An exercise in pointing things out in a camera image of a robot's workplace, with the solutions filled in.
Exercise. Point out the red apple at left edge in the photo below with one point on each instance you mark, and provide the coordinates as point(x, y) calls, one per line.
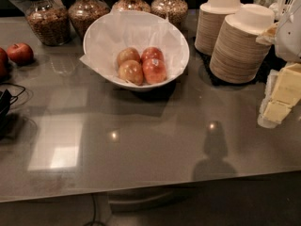
point(3, 63)

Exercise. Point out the glass jar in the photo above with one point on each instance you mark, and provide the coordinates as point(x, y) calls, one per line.
point(83, 13)
point(175, 11)
point(49, 21)
point(138, 5)

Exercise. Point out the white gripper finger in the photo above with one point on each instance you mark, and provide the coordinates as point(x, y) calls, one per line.
point(270, 83)

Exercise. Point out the red apple on table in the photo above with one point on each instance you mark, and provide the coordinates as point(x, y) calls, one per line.
point(20, 53)

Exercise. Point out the far left glass jar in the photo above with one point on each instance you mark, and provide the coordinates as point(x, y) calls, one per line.
point(49, 21)

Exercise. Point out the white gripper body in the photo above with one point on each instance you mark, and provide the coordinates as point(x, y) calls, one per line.
point(290, 37)

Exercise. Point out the black device with cable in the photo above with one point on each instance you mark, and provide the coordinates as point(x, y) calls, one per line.
point(9, 95)

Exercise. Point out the white paper liner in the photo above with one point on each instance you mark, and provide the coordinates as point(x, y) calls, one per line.
point(125, 32)

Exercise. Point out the rear stack of paper bowls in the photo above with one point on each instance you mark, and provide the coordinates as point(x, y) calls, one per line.
point(210, 18)

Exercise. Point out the white bowl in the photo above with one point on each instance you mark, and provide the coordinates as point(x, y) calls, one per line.
point(175, 52)

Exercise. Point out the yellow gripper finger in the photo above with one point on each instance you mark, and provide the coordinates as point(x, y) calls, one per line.
point(285, 94)

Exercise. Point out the black mat under stacks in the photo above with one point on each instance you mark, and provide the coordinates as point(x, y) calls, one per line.
point(271, 62)

